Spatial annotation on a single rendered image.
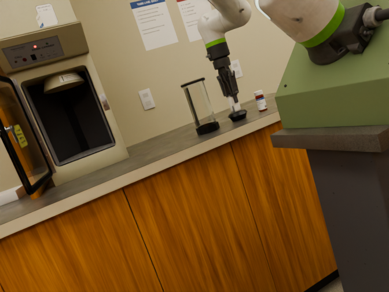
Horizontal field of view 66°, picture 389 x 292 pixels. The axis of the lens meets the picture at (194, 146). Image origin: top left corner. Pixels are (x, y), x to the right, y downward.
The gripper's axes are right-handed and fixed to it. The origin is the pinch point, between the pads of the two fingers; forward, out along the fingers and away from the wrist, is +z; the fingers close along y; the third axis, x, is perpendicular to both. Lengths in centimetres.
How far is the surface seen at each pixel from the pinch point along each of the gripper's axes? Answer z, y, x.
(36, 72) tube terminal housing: -37, -14, -71
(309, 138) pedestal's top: 9, 60, -15
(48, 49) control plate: -43, -7, -64
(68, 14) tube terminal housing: -55, -14, -52
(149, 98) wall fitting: -15, -56, -22
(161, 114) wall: -3, -57, -18
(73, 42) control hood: -43, -7, -55
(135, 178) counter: 10, 16, -54
